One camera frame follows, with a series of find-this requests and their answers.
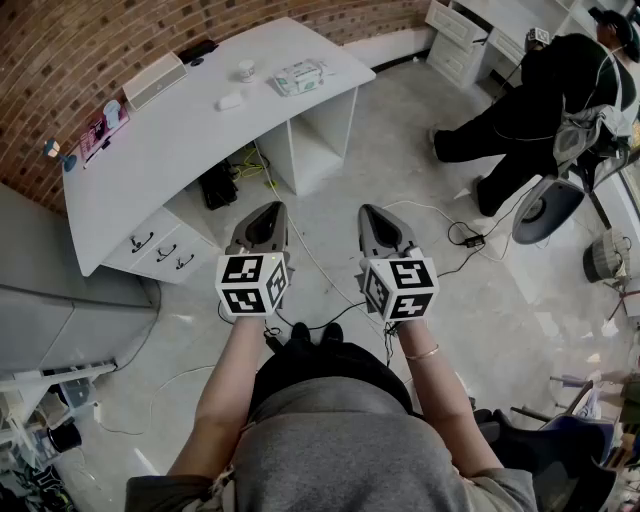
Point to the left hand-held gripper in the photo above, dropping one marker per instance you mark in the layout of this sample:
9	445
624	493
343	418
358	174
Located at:
245	285

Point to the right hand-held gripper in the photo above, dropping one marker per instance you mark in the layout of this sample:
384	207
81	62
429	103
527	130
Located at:
400	290

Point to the white green wet wipe pack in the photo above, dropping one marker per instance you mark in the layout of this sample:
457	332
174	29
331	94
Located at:
301	77

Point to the person's right forearm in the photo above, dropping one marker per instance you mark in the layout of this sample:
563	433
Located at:
440	395

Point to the person's left forearm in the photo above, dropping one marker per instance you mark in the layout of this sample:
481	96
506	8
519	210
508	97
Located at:
227	380

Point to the black bag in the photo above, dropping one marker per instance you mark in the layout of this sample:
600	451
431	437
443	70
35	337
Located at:
218	187

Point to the black shoe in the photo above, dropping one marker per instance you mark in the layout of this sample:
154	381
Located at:
300	331
333	331

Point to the white desk drawer unit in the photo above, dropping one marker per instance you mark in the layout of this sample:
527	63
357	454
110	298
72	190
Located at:
150	250

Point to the person's black trousers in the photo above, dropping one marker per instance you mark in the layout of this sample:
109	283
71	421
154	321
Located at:
325	365

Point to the small white cup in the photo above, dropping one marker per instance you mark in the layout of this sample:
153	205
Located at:
246	71

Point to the grey swivel chair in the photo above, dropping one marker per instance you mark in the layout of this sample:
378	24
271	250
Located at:
550	210

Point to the white rectangular box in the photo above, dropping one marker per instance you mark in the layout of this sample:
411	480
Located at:
152	82

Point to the black and white pen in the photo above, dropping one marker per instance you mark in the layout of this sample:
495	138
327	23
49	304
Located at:
95	156

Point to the black oblong case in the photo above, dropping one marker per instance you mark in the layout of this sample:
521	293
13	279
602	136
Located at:
198	51

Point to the white handheld fan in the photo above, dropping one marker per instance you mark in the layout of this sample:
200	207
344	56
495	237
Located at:
113	114

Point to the pink box with bottle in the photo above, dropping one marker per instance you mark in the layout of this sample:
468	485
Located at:
97	135

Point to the white dresser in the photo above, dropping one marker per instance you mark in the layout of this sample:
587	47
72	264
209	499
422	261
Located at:
455	45

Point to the grey cabinet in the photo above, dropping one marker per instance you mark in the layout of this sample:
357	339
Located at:
60	300

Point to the person's grey shirt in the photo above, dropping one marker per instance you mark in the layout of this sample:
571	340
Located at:
340	450

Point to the grey woven basket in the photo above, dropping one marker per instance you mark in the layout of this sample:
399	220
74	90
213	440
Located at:
602	255

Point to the small blue desk lamp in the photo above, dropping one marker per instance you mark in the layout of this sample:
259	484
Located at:
51	148

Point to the white metal rack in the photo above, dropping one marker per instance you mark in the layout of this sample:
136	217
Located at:
30	380

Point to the blue chair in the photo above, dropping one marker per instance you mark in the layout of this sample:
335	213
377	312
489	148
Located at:
560	450

